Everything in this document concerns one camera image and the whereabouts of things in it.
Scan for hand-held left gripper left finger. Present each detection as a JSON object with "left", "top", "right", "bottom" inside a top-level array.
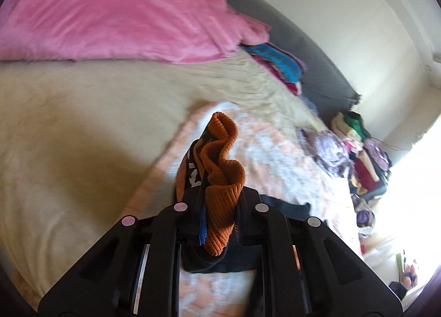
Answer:
[{"left": 38, "top": 186, "right": 208, "bottom": 317}]

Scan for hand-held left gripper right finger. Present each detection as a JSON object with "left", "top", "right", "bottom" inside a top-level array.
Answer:
[{"left": 237, "top": 186, "right": 404, "bottom": 317}]

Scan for black garment with orange trim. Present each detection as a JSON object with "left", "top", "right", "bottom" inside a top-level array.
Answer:
[{"left": 176, "top": 112, "right": 311, "bottom": 273}]

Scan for small heap of purple clothes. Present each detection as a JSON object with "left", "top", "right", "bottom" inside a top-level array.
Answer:
[{"left": 351, "top": 196, "right": 377, "bottom": 237}]

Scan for pile of mixed clothes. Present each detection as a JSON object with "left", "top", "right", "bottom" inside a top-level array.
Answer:
[{"left": 331, "top": 110, "right": 393, "bottom": 197}]

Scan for stack of colourful folded clothes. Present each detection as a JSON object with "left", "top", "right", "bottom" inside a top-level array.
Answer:
[{"left": 241, "top": 43, "right": 307, "bottom": 97}]

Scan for peach and white patterned blanket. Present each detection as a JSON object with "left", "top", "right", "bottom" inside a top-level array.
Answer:
[{"left": 120, "top": 101, "right": 362, "bottom": 317}]

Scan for crumpled lilac garment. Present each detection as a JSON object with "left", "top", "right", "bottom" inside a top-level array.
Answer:
[{"left": 298, "top": 127, "right": 355, "bottom": 178}]

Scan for beige bed cover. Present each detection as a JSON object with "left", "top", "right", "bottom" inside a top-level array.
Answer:
[{"left": 0, "top": 50, "right": 328, "bottom": 311}]

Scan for grey headboard cushion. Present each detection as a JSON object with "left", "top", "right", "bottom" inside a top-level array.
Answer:
[{"left": 224, "top": 0, "right": 362, "bottom": 111}]

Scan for pink blanket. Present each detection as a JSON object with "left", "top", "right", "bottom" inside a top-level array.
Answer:
[{"left": 0, "top": 0, "right": 271, "bottom": 64}]

